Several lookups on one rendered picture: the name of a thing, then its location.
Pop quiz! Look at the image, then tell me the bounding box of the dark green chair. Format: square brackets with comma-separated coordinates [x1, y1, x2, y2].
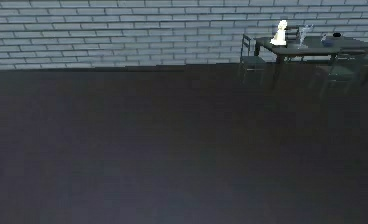
[284, 25, 302, 63]
[238, 33, 268, 86]
[314, 49, 368, 98]

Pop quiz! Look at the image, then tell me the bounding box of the white statuette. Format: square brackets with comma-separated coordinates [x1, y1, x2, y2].
[269, 19, 289, 47]

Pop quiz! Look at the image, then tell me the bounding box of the clear glass vase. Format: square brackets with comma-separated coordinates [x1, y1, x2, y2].
[296, 24, 314, 50]

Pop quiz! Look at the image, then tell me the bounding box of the dark green dining table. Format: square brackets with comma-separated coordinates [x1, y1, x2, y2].
[253, 34, 368, 93]

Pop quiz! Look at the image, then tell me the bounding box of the dark blue bowl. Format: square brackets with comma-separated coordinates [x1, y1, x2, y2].
[320, 32, 343, 48]

